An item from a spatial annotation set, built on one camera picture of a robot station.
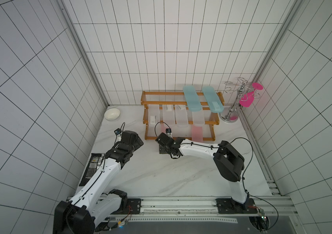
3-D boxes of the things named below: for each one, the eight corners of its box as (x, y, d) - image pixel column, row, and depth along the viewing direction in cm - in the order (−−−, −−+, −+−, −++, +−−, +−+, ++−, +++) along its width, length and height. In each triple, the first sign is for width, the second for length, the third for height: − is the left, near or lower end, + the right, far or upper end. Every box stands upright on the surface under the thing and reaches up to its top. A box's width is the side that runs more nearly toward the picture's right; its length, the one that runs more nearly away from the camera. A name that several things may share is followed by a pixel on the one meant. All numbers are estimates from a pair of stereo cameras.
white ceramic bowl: (104, 121, 110) (102, 118, 107) (108, 111, 117) (106, 107, 114) (119, 121, 110) (118, 118, 107) (122, 111, 117) (121, 108, 114)
